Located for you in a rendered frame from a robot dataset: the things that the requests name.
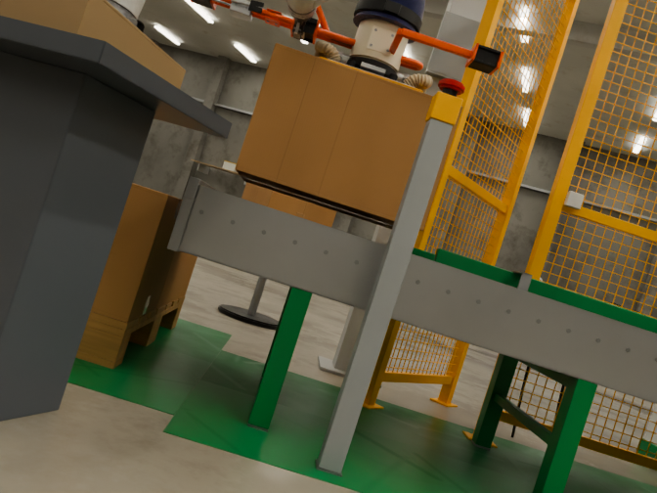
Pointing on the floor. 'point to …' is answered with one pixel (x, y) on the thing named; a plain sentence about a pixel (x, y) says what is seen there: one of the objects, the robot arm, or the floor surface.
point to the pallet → (123, 334)
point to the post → (388, 282)
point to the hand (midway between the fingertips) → (301, 27)
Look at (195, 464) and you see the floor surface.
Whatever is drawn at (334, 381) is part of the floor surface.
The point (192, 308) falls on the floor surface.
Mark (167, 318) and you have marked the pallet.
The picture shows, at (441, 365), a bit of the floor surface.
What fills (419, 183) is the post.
